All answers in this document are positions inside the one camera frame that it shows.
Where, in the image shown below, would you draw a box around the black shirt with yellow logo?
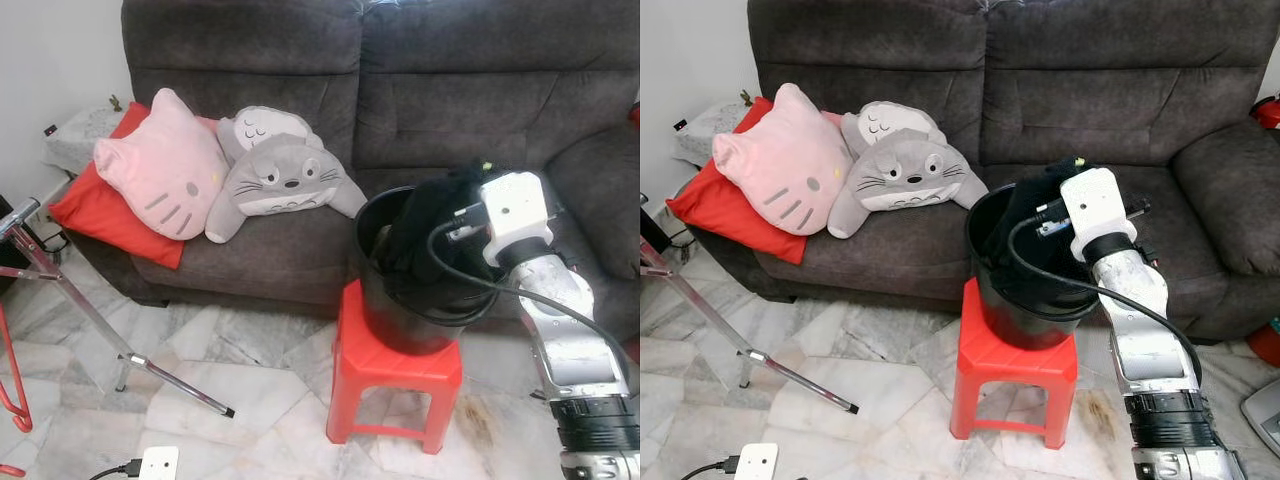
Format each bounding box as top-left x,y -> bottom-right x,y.
985,158 -> 1086,281
383,165 -> 496,283

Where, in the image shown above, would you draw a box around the red plastic hanger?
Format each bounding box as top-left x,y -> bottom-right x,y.
0,303 -> 33,479

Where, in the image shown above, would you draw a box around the red cushion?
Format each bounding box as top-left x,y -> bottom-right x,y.
666,96 -> 851,266
48,100 -> 231,271

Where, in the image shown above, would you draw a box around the side table with white cloth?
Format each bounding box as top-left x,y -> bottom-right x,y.
43,98 -> 129,179
672,97 -> 751,168

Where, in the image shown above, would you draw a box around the silver metal clothes rack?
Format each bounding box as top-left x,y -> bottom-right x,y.
640,235 -> 861,415
0,198 -> 237,419

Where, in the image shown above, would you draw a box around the pink cat pillow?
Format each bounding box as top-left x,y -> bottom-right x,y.
712,83 -> 853,237
93,87 -> 231,241

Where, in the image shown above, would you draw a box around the dark grey sofa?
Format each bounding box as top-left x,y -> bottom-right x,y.
690,0 -> 1280,343
62,0 -> 641,346

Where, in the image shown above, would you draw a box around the black bucket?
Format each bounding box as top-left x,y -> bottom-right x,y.
964,182 -> 1101,351
354,185 -> 501,357

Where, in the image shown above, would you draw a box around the grey Totoro plush open eyes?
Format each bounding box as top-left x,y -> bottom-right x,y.
204,133 -> 370,245
827,128 -> 991,240

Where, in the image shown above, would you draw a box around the grey Totoro plush closed eyes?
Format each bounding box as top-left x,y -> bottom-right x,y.
216,106 -> 326,166
840,101 -> 948,161

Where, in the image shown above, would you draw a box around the red plastic stool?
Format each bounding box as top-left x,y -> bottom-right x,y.
326,278 -> 465,456
949,277 -> 1080,451

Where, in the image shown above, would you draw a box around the white floor scale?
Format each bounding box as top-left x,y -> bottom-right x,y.
1240,378 -> 1280,461

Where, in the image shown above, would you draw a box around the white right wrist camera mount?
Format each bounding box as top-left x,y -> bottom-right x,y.
1058,167 -> 1136,263
478,171 -> 556,268

